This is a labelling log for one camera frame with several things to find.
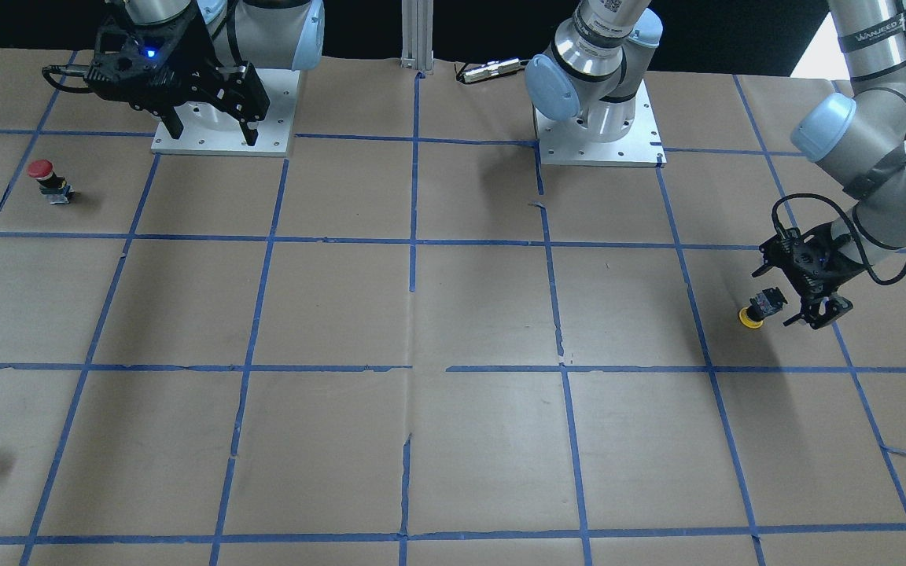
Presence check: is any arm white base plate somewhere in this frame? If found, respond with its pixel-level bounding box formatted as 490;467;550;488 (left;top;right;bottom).
533;82;668;167
151;68;306;157

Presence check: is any aluminium frame post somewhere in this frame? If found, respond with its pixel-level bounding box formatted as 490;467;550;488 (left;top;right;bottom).
400;0;434;75

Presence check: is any red push button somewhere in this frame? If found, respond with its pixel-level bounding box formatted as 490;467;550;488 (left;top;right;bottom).
26;159;73;205

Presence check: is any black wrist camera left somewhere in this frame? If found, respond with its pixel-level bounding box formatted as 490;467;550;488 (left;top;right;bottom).
759;228;831;275

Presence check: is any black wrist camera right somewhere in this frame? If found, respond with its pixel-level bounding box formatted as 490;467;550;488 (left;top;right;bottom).
83;26;181;90

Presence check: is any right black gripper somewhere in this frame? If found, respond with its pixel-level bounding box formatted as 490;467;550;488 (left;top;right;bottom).
85;16;270;146

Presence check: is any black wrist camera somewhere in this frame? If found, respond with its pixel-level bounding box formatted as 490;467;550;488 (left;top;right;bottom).
83;26;181;90
759;228;831;275

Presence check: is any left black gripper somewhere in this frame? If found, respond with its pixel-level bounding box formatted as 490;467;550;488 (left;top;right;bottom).
751;222;865;329

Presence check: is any yellow push button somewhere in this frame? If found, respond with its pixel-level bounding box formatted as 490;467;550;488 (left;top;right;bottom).
738;287;786;329

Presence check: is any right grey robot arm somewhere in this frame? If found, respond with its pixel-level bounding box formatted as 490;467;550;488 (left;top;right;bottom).
82;1;325;156

